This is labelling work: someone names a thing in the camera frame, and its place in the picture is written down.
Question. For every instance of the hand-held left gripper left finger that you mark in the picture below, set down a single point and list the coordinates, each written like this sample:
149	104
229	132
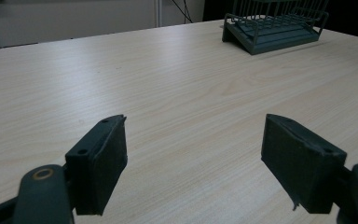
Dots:
101	168

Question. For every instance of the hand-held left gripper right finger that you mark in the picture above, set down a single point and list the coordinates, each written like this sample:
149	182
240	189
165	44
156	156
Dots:
301	161

